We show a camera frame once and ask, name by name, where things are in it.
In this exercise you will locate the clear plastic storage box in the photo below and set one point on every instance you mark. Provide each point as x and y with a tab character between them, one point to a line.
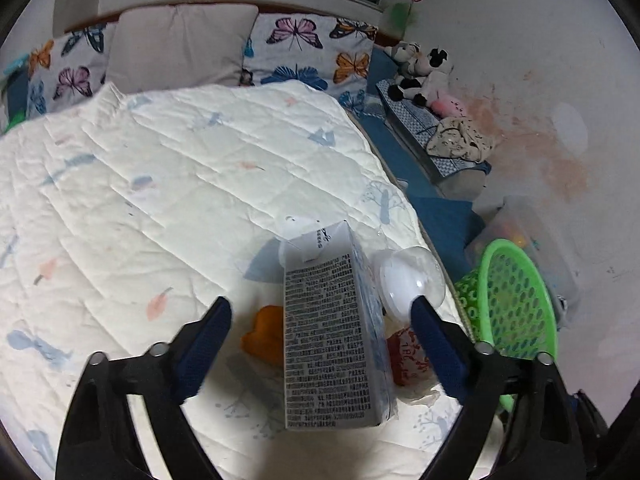
525	220

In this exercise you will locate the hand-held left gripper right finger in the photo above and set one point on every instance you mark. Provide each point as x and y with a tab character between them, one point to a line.
440	345

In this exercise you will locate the teal plastic object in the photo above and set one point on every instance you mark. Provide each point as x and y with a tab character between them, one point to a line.
12	66

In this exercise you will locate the clear plastic dome lid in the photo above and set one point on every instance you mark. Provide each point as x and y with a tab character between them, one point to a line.
405	280

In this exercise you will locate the red patterned packet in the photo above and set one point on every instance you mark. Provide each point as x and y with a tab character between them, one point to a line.
405	355

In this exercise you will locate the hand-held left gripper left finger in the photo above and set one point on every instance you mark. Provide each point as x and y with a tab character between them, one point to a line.
205	345

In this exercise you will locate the grey white plush toy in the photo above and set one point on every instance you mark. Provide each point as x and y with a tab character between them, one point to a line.
405	52

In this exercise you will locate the orange soft scrap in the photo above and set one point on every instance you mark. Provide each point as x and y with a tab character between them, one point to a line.
265	335

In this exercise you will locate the blue patterned cushion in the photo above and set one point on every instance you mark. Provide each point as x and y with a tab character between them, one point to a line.
410	120

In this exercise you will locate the pink plush toy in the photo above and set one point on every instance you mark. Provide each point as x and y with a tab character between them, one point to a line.
450	105

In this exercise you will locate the black white cow plush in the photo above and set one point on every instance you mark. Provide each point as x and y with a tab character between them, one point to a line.
430	72

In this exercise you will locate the beige pillow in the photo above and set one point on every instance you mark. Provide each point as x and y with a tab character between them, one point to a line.
180	45

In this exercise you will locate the white blue milk carton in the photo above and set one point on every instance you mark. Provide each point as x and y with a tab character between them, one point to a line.
325	335

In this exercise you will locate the blue bed sheet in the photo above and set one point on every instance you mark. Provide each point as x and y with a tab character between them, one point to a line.
440	210

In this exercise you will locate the small butterfly print pillow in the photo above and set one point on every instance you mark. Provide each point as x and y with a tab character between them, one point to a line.
70	65

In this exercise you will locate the white quilted blanket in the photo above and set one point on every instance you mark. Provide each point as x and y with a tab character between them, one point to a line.
150	185

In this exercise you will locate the green plastic basket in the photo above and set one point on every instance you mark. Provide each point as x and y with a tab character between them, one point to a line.
484	300

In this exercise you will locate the large butterfly print pillow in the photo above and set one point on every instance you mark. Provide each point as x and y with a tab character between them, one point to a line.
310	45

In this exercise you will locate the spotted cream cloth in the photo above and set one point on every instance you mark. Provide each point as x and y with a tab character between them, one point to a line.
455	137

